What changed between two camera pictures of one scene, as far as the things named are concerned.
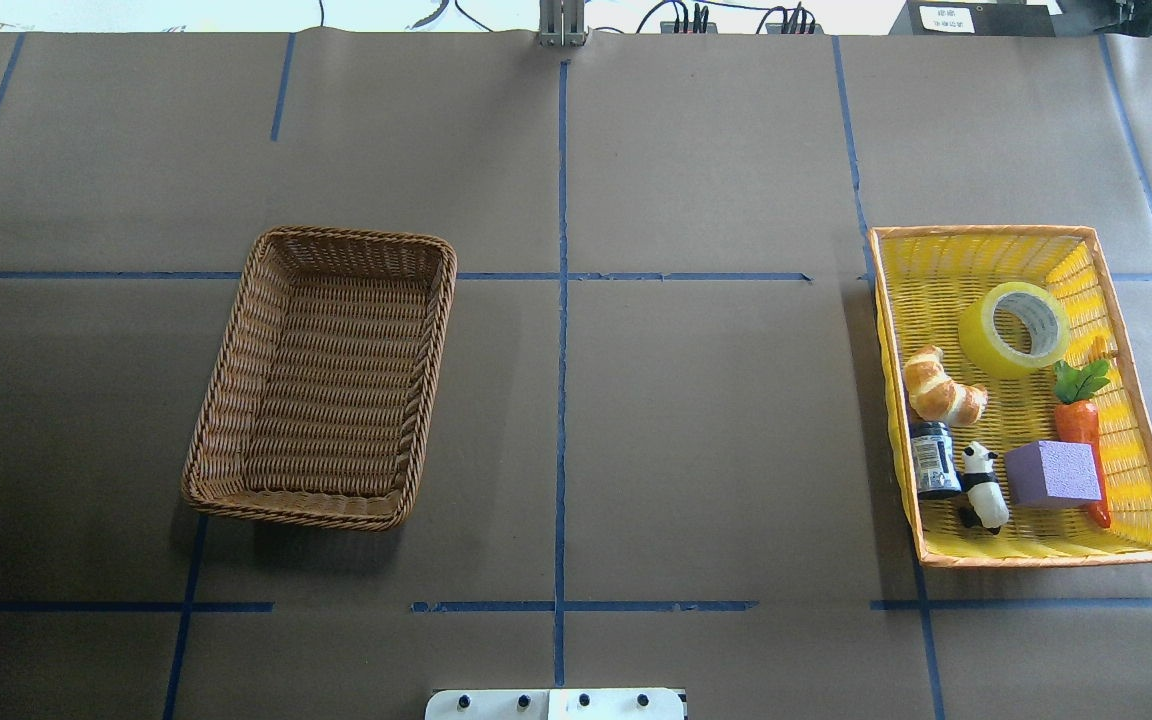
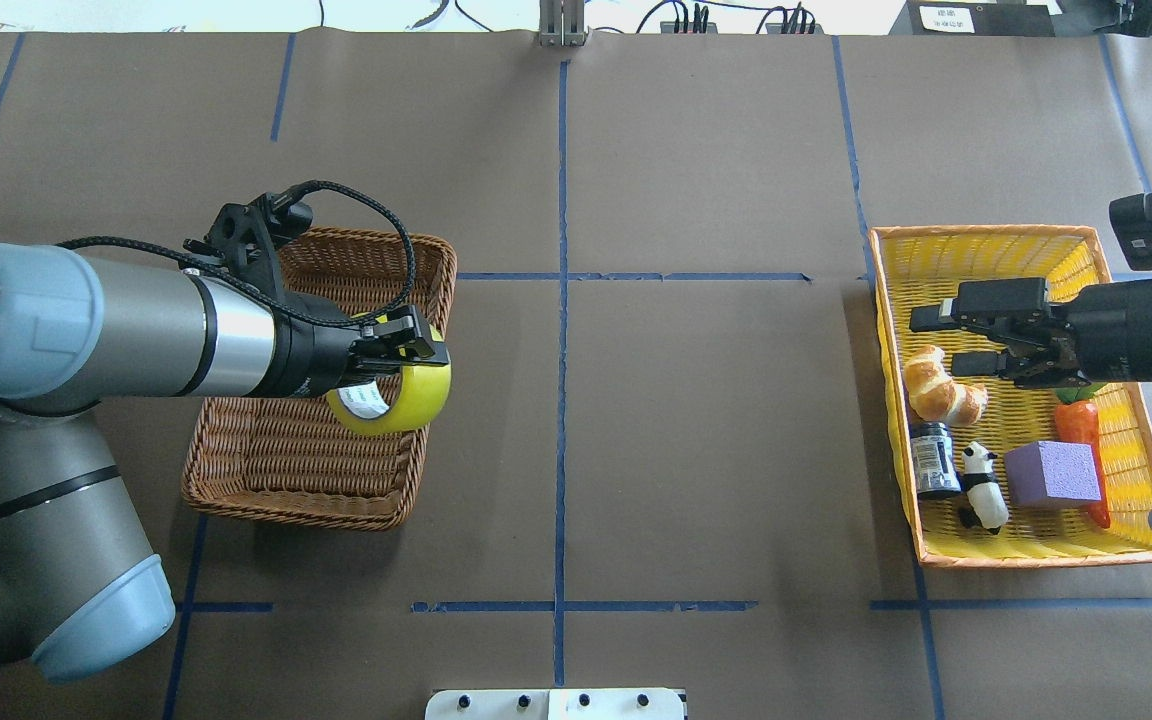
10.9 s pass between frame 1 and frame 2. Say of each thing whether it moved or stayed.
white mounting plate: stayed
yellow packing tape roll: moved
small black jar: stayed
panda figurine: stayed
